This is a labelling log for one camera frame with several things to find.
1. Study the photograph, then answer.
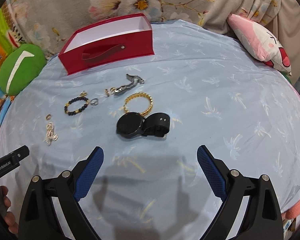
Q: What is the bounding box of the pearl gold necklace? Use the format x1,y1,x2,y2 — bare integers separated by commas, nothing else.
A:
43,121,59,146

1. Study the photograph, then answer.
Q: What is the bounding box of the black gold bead bracelet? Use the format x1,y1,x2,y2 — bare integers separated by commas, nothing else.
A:
64,96,91,117

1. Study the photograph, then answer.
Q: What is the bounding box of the black smartwatch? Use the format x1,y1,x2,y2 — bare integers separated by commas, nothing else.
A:
116,112,170,139

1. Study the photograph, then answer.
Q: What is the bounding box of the gold chain bangle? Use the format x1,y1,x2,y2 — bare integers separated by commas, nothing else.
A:
123,92,154,116

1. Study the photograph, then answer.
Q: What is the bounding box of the silver metal wristwatch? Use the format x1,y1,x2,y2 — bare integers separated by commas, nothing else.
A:
111,74,145,95

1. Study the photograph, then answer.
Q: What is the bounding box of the red open jewelry box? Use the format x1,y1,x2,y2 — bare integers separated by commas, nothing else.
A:
58,13,154,75

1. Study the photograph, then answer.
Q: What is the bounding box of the left human hand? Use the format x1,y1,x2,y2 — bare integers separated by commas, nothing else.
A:
0,186,19,235

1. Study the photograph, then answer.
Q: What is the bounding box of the green round cushion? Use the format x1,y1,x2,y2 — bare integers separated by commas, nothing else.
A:
0,43,46,96

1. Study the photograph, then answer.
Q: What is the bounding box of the gold earring cluster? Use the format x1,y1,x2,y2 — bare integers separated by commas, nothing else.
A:
104,87,116,97

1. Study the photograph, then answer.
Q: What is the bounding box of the light blue bed sheet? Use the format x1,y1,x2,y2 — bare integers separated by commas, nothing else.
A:
0,21,300,239

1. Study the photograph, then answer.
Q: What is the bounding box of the grey floral blanket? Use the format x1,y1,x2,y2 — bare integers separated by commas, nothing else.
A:
5,0,300,86

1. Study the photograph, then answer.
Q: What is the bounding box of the pink white plush pillow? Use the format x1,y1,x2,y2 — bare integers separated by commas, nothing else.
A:
227,14,292,76

